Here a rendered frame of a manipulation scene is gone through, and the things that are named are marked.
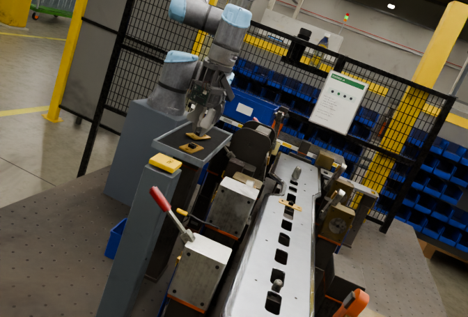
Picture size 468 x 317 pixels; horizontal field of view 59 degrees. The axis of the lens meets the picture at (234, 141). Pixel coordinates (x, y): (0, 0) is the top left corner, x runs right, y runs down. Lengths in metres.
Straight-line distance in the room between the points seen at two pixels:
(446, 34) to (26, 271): 2.17
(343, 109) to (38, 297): 1.77
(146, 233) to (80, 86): 3.40
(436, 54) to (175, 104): 1.47
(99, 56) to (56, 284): 3.13
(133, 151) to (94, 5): 2.74
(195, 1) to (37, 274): 0.86
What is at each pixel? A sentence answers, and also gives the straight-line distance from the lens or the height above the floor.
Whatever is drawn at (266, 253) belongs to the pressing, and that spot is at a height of 1.00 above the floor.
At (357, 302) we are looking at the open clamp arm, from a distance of 0.88.
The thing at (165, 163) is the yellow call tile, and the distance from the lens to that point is 0.93.
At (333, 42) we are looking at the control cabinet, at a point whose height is 1.85.
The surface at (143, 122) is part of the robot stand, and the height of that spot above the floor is 1.04.
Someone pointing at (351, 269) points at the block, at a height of 1.03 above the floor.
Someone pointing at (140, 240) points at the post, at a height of 0.97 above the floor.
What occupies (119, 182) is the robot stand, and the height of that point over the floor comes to 0.77.
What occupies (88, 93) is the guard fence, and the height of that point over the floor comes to 0.40.
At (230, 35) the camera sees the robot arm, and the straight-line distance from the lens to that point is 1.09.
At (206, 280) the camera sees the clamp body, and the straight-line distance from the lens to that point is 0.87.
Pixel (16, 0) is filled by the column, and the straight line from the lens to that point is 8.87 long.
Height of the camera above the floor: 1.49
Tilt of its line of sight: 15 degrees down
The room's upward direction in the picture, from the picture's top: 21 degrees clockwise
